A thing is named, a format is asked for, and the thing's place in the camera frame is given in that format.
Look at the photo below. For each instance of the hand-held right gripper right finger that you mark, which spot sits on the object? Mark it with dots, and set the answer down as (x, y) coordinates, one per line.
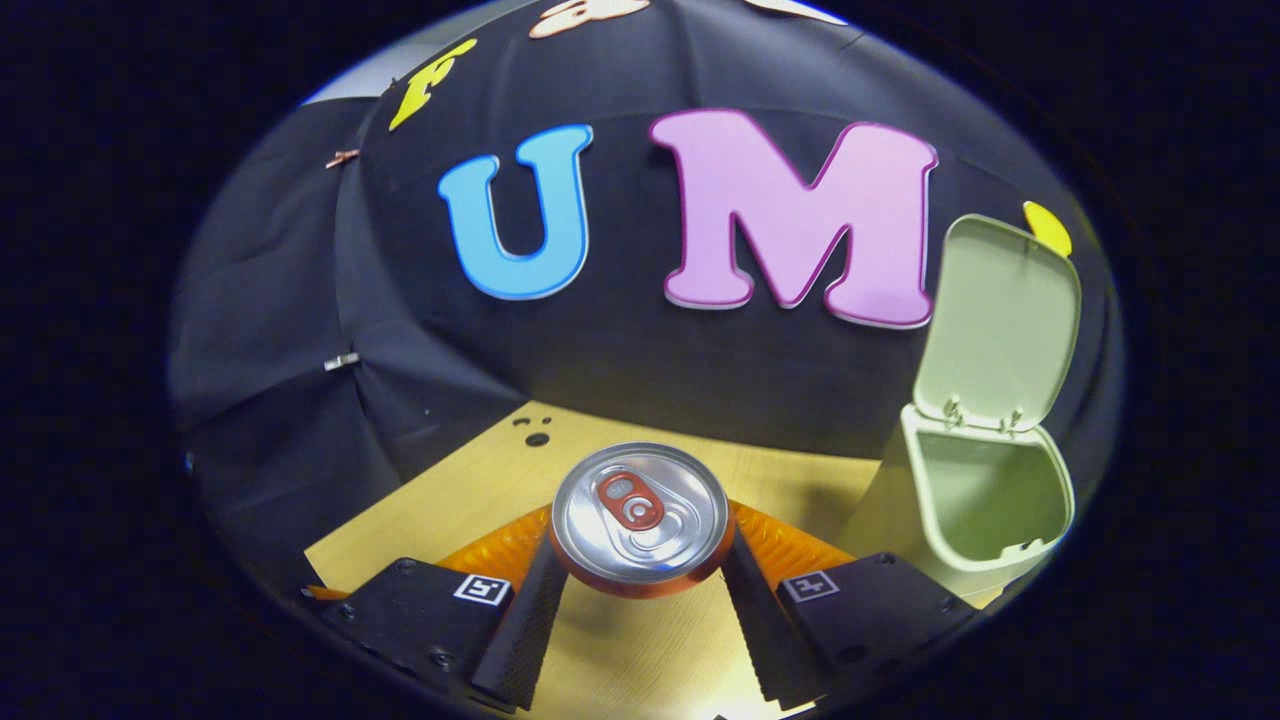
(760, 630)

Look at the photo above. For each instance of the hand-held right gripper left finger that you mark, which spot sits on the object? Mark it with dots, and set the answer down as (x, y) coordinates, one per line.
(530, 630)

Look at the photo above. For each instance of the orange pop can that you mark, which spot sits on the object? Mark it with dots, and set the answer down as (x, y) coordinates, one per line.
(640, 520)

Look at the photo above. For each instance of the green desktop garbage bin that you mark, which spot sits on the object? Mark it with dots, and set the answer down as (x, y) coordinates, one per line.
(990, 330)

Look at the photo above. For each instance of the wooden desktop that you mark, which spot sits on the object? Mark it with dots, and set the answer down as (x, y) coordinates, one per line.
(620, 650)

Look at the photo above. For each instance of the black backdrop cloth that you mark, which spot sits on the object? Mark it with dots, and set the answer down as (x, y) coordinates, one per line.
(620, 360)

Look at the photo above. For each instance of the white cloth clip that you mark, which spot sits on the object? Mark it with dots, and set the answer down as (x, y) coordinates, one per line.
(341, 361)

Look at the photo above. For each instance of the copper cloth clip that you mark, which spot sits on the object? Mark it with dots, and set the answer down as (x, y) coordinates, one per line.
(342, 158)

